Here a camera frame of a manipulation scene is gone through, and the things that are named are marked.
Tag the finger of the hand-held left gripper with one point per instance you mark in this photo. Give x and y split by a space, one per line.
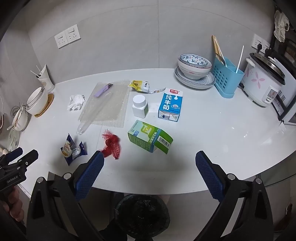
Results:
29 158
13 153

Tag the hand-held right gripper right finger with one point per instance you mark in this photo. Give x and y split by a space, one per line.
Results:
209 176

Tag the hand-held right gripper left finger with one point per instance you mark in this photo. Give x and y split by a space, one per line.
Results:
89 176

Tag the dark blue snack wrapper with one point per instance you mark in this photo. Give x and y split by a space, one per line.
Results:
71 150

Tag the red mesh net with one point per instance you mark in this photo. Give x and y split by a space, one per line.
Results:
112 146

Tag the black mesh trash bin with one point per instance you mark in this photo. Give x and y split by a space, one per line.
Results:
141 215

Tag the green medicine box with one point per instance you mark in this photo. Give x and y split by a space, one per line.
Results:
145 136

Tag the white tissue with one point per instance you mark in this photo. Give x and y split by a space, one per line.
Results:
75 102

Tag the clear bubble wrap sheet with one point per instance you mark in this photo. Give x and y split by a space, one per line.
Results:
115 104

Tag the blue white milk carton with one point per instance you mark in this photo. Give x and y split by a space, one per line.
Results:
170 104

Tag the white pill bottle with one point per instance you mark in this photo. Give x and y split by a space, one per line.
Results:
140 106

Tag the purple lighter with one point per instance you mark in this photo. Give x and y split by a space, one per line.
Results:
101 90

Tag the white torn sachet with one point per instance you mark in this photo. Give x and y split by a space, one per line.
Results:
157 90

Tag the yellow wrapper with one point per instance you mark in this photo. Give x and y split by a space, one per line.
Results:
138 85

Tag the person's left hand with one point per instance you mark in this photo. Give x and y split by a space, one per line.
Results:
15 201

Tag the white bowl with utensils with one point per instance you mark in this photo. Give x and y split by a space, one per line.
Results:
22 120

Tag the pale wooden spoon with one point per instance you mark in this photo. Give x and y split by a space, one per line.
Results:
16 119

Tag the large white bowl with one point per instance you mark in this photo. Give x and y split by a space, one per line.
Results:
42 104

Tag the round wooden coaster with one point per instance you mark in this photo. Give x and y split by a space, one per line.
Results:
47 105

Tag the white slanted cup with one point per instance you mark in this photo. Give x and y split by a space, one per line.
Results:
47 81

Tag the white straw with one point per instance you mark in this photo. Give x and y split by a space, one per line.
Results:
38 69
35 73

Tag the grey white plate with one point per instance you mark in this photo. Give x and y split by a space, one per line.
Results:
198 86

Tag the blue striped plate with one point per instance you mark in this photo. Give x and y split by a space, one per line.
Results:
208 78

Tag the blue plastic utensil holder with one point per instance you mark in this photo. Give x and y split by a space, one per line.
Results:
225 78

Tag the white floral rice cooker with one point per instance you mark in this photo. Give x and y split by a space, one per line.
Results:
259 83

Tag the blue patterned bowl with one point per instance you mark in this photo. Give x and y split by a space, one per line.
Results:
194 60

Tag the white plastic stick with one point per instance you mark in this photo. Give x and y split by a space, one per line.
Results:
240 58

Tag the wooden chopsticks bundle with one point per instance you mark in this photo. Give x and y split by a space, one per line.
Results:
217 47

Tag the black plug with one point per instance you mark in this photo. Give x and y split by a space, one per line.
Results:
262 47

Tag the black storage rack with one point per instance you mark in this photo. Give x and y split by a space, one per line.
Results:
290 51

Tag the hanging beige cloth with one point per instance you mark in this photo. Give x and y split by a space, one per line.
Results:
281 23

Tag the white wall socket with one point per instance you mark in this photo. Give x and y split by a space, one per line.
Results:
255 39
73 34
61 40

